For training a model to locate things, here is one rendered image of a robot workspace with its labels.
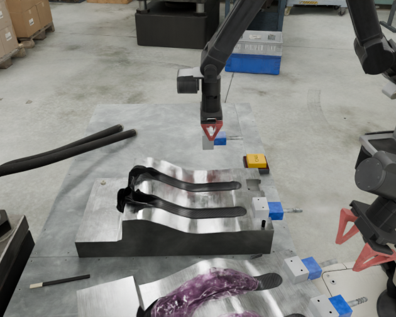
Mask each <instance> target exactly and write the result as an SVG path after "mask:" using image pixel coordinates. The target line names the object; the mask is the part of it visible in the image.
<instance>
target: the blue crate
mask: <svg viewBox="0 0 396 317"><path fill-rule="evenodd" d="M281 58H282V56H279V55H256V54H244V53H232V54H231V55H230V57H229V58H228V60H227V61H226V65H225V71H226V72H241V73H251V74H271V75H278V74H279V72H280V62H281Z"/></svg>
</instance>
